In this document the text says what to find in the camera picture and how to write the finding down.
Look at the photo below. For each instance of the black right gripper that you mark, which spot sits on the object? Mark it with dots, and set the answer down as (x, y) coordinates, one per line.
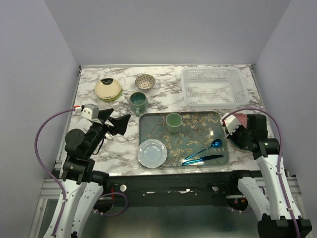
(233, 137)

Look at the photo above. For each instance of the pink polka dot plate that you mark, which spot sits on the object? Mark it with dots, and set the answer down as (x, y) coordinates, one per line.
(242, 119)

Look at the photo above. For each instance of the light green ceramic cup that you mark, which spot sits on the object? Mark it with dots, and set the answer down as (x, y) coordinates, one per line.
(173, 122)

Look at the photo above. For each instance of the teal floral serving tray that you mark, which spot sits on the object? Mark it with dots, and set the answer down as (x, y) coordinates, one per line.
(197, 132)

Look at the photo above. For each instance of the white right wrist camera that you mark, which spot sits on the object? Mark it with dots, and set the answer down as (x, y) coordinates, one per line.
(230, 122)

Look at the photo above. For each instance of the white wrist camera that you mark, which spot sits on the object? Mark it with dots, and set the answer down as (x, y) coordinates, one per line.
(230, 122)
(87, 111)

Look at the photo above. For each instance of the blue metallic spoon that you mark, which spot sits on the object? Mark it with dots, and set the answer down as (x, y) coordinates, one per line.
(215, 144)

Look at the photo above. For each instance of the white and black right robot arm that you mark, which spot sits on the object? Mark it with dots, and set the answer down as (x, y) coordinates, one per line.
(276, 211)

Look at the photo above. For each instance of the patterned small ceramic bowl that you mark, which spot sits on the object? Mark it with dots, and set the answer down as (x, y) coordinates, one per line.
(145, 81)

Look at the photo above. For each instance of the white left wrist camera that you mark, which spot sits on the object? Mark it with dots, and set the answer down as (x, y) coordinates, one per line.
(87, 111)

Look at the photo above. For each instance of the blue metallic knife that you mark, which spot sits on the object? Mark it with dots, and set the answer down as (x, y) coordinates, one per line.
(204, 158)

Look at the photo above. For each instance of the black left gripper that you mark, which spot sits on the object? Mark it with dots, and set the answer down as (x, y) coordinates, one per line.
(120, 124)

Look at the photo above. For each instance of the cream plate with black mark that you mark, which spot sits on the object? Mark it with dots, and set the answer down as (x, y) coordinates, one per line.
(105, 82)

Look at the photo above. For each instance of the teal glazed ceramic mug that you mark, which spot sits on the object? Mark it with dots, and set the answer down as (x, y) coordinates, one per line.
(138, 103)

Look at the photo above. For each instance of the white perforated plastic bin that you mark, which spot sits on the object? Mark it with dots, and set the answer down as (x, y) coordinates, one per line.
(214, 87)

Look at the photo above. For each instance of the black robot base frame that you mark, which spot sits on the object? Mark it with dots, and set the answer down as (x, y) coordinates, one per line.
(178, 189)

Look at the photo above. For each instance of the light blue scalloped plate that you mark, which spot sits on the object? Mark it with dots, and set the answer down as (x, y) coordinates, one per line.
(152, 153)

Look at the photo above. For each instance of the pale aqua brown-rimmed plate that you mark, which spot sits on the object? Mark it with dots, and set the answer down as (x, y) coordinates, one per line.
(233, 143)

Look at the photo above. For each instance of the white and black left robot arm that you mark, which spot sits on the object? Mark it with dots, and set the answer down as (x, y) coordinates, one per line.
(81, 186)

